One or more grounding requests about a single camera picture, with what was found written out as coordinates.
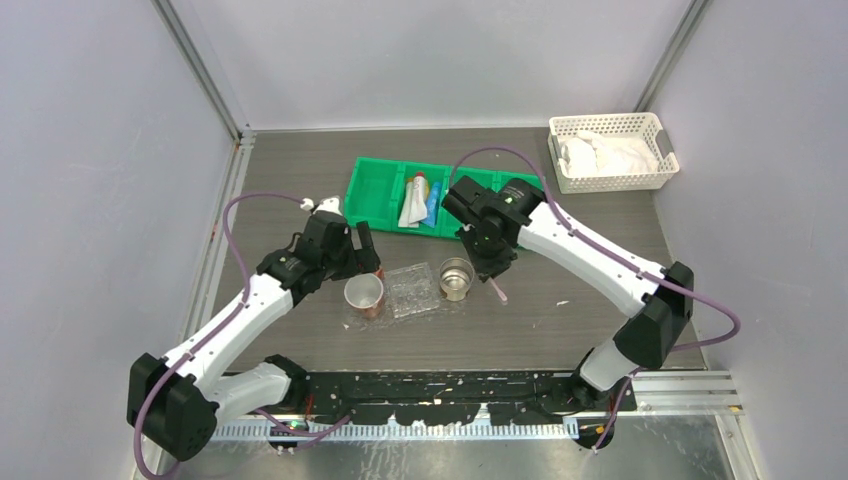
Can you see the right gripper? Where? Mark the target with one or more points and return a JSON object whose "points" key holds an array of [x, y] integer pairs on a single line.
{"points": [[486, 267]]}

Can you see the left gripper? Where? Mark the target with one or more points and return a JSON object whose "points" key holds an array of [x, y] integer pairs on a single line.
{"points": [[363, 259]]}

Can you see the brown steel cup with handle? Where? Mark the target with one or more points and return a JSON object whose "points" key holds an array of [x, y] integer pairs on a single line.
{"points": [[365, 294]]}

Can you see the clear acrylic toothbrush holder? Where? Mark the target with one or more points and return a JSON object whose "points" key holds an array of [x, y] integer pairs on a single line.
{"points": [[412, 291]]}

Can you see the white toothpaste tube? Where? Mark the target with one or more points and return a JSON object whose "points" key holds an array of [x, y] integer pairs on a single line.
{"points": [[413, 208]]}

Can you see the yellow toothpaste tube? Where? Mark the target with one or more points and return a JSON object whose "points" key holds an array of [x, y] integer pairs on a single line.
{"points": [[420, 177]]}

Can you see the pink toothbrush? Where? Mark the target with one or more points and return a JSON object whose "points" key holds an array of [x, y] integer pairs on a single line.
{"points": [[503, 298]]}

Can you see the clear oval acrylic tray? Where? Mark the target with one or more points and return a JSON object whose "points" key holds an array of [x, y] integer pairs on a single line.
{"points": [[353, 321]]}

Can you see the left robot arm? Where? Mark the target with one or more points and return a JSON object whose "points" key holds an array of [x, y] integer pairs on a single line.
{"points": [[178, 399]]}

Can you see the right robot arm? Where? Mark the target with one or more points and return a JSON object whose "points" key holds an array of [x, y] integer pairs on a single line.
{"points": [[495, 223]]}

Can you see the blue toothpaste tube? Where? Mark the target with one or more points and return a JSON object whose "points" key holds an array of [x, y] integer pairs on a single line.
{"points": [[432, 205]]}

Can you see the white cloth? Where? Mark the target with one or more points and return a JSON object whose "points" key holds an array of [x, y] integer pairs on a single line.
{"points": [[590, 154]]}

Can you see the white perforated plastic basket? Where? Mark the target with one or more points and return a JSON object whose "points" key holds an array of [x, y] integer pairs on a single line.
{"points": [[646, 126]]}

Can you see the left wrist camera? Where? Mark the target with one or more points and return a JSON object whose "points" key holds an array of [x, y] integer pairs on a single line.
{"points": [[331, 205]]}

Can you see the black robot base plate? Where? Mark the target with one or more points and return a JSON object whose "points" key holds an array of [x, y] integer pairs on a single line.
{"points": [[443, 399]]}

